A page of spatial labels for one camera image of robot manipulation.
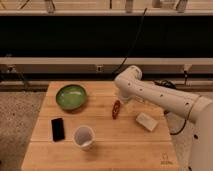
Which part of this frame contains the red chili pepper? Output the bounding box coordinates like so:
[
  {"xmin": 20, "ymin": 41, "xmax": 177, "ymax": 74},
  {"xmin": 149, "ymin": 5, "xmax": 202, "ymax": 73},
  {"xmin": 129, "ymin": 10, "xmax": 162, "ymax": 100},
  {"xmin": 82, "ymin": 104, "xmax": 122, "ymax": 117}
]
[{"xmin": 112, "ymin": 100, "xmax": 121, "ymax": 119}]

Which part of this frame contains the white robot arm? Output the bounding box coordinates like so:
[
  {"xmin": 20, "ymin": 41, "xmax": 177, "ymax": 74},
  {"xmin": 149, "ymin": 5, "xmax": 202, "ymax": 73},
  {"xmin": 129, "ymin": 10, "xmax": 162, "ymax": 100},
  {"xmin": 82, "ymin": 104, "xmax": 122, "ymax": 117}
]
[{"xmin": 114, "ymin": 65, "xmax": 213, "ymax": 171}]

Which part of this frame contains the green ceramic bowl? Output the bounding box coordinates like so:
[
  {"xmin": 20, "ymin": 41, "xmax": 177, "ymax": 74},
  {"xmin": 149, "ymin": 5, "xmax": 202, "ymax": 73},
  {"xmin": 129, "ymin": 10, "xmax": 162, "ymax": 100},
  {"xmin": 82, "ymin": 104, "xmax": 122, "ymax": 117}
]
[{"xmin": 55, "ymin": 84, "xmax": 87, "ymax": 110}]

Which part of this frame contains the white soap bar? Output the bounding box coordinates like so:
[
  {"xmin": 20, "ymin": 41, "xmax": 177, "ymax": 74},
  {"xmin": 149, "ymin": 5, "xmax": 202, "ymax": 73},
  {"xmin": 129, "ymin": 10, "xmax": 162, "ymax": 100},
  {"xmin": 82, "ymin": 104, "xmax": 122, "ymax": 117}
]
[{"xmin": 136, "ymin": 112, "xmax": 158, "ymax": 132}]

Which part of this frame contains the black smartphone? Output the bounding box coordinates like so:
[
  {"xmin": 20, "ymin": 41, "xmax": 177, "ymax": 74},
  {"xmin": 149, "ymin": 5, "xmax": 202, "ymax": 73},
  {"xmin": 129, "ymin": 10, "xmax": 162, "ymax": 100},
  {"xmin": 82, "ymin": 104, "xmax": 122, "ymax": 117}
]
[{"xmin": 51, "ymin": 118, "xmax": 65, "ymax": 141}]

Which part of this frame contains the black hanging cable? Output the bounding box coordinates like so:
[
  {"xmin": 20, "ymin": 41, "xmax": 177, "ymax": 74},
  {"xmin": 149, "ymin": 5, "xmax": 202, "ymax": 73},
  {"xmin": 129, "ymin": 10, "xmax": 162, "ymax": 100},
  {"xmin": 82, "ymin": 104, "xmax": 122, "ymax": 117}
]
[{"xmin": 111, "ymin": 7, "xmax": 148, "ymax": 75}]

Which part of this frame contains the grey metal rail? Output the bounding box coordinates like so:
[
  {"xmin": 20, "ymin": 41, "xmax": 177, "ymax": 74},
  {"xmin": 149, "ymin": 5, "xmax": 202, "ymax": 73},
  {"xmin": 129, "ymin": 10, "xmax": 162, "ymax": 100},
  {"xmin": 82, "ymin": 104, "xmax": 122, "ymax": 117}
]
[{"xmin": 0, "ymin": 57, "xmax": 213, "ymax": 74}]

